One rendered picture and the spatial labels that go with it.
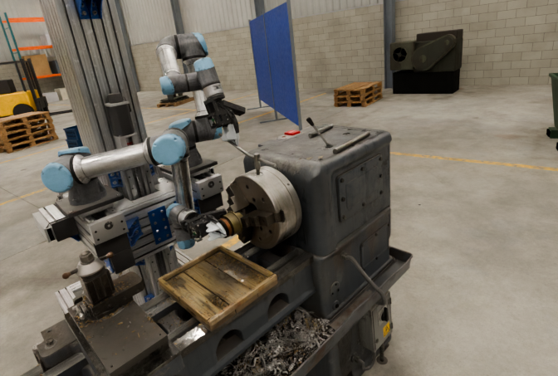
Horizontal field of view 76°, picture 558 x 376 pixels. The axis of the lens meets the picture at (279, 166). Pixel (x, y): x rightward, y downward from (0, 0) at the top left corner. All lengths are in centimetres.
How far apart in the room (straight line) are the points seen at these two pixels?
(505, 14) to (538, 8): 66
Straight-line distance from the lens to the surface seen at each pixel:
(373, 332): 199
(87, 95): 185
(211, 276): 147
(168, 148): 139
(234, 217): 135
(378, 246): 188
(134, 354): 114
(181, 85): 154
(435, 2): 1130
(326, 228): 145
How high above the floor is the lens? 171
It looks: 19 degrees down
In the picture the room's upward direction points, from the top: 7 degrees counter-clockwise
